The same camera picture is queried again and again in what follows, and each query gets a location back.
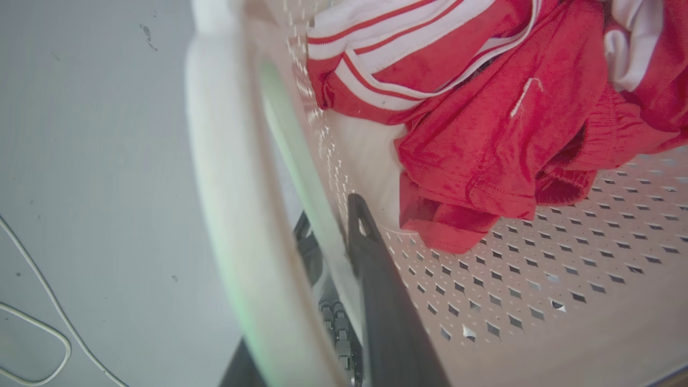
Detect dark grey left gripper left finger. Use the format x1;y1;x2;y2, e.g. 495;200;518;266
218;212;339;387

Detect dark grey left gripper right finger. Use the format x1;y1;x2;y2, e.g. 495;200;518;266
347;193;452;387

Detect white perforated plastic laundry basket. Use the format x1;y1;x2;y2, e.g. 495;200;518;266
184;0;688;387

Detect red garment with white stripes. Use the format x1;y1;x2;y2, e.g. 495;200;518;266
305;0;543;126

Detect red shorts with white drawstring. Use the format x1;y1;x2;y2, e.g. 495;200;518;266
394;0;688;255

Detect thin white cable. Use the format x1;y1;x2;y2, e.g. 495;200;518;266
0;214;131;387

